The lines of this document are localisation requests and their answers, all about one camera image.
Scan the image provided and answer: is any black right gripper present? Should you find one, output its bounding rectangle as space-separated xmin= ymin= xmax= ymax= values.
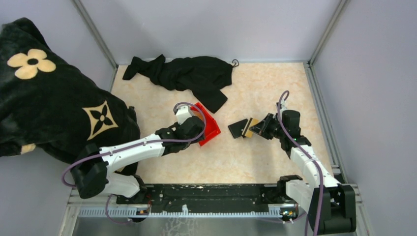
xmin=249 ymin=113 xmax=286 ymax=140

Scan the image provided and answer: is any gold credit card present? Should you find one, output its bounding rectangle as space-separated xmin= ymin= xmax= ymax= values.
xmin=242 ymin=118 xmax=259 ymax=138

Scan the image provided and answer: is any red plastic bin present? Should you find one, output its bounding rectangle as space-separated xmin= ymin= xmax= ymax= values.
xmin=194 ymin=102 xmax=221 ymax=147

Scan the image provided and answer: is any black leather card holder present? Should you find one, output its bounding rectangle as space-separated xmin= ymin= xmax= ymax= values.
xmin=228 ymin=118 xmax=248 ymax=139

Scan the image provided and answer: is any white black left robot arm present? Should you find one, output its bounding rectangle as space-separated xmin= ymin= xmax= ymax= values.
xmin=70 ymin=116 xmax=206 ymax=204

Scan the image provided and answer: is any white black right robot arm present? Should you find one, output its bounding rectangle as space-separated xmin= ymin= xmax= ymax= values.
xmin=248 ymin=110 xmax=357 ymax=236

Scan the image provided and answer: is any black cloth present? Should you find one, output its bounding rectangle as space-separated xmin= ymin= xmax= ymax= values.
xmin=122 ymin=55 xmax=239 ymax=113

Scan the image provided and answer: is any black floral blanket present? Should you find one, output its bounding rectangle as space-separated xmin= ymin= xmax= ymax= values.
xmin=0 ymin=18 xmax=140 ymax=164

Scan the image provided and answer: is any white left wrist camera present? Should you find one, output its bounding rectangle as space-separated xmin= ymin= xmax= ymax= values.
xmin=174 ymin=104 xmax=194 ymax=125

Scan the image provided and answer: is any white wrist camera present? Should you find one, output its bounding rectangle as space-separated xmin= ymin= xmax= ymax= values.
xmin=174 ymin=104 xmax=194 ymax=125
xmin=277 ymin=100 xmax=288 ymax=113

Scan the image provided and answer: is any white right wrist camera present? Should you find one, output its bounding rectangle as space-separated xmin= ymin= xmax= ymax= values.
xmin=277 ymin=100 xmax=288 ymax=113

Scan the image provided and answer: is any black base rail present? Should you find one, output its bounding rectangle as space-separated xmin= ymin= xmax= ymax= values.
xmin=116 ymin=184 xmax=300 ymax=215

